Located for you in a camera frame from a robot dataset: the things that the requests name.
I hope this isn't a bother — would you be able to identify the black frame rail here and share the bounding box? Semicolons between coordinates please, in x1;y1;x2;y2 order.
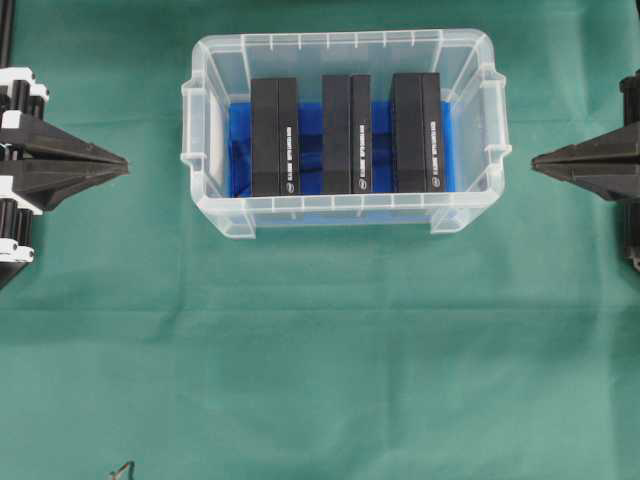
0;0;15;68

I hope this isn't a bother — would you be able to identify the green table cloth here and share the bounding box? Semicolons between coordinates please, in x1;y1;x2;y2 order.
1;1;639;479

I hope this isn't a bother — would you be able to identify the blue sheet inside case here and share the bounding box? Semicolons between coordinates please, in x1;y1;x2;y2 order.
227;97;462;225

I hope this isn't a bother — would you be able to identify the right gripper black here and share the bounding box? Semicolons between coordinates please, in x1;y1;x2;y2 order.
532;71;639;272

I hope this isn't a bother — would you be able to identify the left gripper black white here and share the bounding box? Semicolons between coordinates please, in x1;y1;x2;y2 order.
0;65;132;291

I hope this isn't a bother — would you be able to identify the black camera box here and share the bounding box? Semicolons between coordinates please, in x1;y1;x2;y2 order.
251;77;301;197
322;74;373;194
391;73;446;193

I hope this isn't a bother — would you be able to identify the clear plastic storage case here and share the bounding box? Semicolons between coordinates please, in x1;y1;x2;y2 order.
180;29;511;239

